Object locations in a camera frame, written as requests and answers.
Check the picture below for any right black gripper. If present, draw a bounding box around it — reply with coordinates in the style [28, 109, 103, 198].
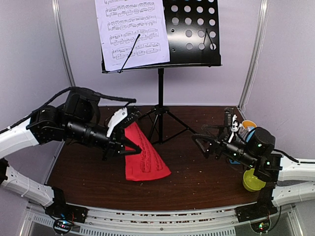
[191, 126, 258, 170]

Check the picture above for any red sheet music page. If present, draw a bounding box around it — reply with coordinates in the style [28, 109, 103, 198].
[125, 122, 171, 181]

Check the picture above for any black music stand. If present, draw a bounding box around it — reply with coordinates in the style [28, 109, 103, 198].
[101, 0, 221, 144]

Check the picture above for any lavender sheet music page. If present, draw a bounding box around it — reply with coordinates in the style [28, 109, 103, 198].
[94, 0, 170, 72]

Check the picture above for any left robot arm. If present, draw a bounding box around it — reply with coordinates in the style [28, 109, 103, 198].
[0, 87, 142, 218]

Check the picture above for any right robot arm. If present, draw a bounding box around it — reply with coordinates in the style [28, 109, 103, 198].
[192, 125, 315, 217]

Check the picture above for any blue metronome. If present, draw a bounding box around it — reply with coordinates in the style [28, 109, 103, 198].
[227, 128, 257, 167]

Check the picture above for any white mug orange inside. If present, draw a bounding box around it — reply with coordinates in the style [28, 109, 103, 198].
[238, 120, 257, 140]

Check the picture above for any yellow-green bowl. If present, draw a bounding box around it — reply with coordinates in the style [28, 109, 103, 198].
[243, 169, 266, 192]

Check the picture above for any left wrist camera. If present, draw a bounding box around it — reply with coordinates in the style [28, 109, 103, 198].
[106, 106, 140, 138]

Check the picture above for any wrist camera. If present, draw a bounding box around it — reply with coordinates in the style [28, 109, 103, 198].
[106, 106, 140, 138]
[224, 107, 240, 143]

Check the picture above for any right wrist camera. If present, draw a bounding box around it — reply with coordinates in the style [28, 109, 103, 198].
[224, 107, 240, 143]

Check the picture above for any front aluminium rail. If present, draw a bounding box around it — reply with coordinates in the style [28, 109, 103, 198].
[18, 201, 303, 236]

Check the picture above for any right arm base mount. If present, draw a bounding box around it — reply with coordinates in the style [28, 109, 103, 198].
[235, 203, 281, 235]

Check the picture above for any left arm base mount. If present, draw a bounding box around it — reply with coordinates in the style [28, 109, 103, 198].
[42, 204, 89, 236]

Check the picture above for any right aluminium frame post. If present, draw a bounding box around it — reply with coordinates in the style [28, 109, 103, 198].
[239, 0, 269, 112]

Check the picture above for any aluminium frame post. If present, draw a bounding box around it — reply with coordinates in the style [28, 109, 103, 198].
[51, 0, 75, 87]
[239, 0, 269, 112]

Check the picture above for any left aluminium frame post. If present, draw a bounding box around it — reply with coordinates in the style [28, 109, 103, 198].
[51, 0, 75, 87]

